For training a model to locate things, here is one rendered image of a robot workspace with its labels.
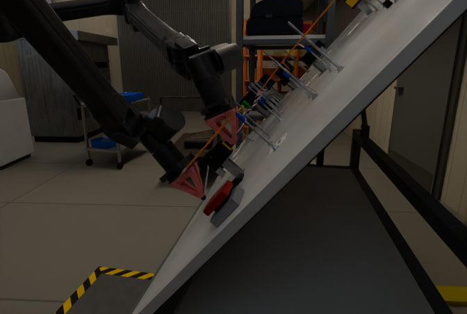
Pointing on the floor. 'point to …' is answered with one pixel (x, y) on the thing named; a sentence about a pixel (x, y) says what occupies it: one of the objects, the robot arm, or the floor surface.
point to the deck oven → (59, 91)
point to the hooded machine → (13, 125)
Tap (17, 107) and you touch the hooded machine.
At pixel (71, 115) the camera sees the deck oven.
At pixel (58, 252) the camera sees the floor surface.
